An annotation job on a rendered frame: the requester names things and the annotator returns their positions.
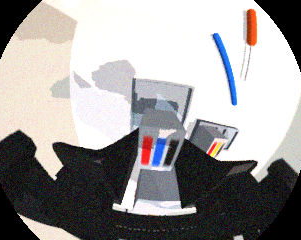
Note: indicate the beige flat panel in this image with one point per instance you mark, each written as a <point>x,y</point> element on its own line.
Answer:
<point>35,92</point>

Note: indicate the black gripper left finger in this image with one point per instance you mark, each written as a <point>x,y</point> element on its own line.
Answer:
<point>112,165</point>

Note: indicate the orange-handled screwdriver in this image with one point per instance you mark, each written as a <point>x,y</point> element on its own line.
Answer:
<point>251,35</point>

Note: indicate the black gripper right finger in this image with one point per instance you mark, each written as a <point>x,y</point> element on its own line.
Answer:
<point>198,174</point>

